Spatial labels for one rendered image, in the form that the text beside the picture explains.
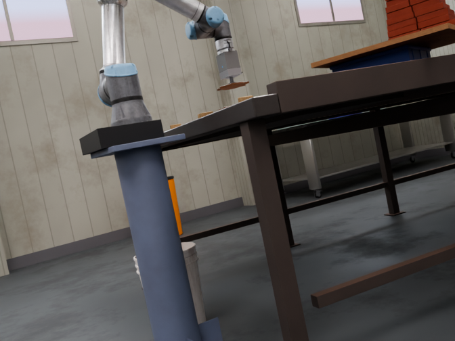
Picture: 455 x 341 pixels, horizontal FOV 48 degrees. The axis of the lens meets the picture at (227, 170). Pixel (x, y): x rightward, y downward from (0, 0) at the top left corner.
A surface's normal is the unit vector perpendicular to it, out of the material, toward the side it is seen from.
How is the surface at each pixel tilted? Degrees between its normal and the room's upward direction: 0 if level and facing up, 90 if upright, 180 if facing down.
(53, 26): 90
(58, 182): 90
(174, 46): 90
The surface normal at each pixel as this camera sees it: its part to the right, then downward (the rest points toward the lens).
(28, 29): 0.51, -0.07
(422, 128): -0.84, 0.19
